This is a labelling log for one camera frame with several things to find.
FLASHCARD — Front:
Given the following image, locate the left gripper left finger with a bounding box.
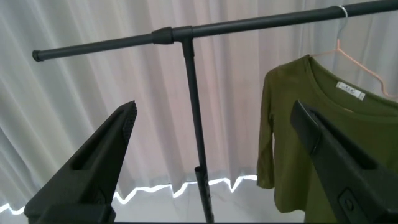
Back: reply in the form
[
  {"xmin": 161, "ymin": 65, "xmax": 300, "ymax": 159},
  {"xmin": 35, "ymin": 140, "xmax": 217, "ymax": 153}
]
[{"xmin": 24, "ymin": 100, "xmax": 138, "ymax": 219}]

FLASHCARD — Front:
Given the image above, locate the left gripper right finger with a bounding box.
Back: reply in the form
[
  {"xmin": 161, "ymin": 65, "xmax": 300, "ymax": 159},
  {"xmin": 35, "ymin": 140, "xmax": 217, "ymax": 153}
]
[{"xmin": 290, "ymin": 99, "xmax": 398, "ymax": 224}]

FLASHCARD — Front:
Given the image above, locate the green long-sleeved shirt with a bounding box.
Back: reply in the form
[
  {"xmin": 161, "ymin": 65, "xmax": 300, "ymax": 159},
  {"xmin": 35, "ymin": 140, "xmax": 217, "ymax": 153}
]
[{"xmin": 256, "ymin": 54, "xmax": 398, "ymax": 224}]

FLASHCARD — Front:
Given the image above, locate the pink clothes hanger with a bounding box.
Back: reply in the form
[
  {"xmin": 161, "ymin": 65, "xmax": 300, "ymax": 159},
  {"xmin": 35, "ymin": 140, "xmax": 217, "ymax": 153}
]
[{"xmin": 310, "ymin": 5, "xmax": 398, "ymax": 101}]

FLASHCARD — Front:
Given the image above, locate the black clothes rack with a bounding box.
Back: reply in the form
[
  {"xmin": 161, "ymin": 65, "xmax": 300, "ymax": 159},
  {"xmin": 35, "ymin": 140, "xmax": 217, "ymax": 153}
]
[{"xmin": 32, "ymin": 0, "xmax": 398, "ymax": 223}]

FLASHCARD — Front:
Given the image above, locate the white curtain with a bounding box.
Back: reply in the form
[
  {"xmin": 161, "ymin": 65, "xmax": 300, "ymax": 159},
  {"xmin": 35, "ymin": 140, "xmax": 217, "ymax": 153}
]
[{"xmin": 0, "ymin": 0, "xmax": 398, "ymax": 215}]

